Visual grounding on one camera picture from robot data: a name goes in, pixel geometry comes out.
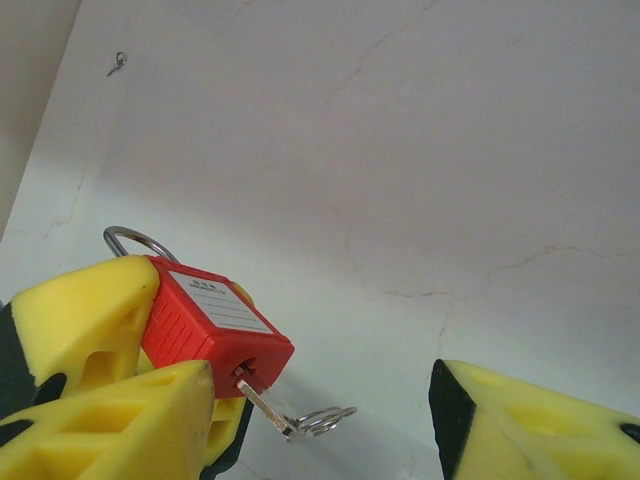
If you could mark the red safety padlock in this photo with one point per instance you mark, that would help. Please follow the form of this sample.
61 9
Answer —
200 345

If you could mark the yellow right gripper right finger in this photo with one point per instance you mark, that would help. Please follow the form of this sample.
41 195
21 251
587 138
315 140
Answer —
540 440

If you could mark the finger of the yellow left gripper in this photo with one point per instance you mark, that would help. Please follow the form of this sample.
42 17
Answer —
225 435
85 310

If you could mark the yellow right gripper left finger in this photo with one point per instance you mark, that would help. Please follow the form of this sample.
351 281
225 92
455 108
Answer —
125 430

